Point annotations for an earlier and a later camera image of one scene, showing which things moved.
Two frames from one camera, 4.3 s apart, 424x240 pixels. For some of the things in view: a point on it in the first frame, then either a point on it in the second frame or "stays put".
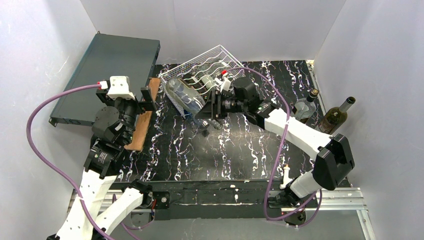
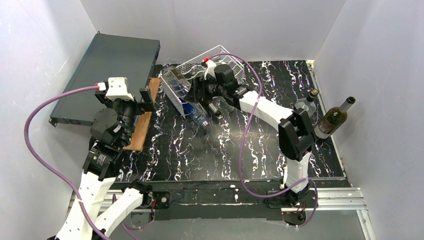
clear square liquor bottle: [304, 108] stays put
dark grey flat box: [106, 55] stays put
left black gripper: [143, 100] stays put
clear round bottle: [186, 95] to [177, 80]
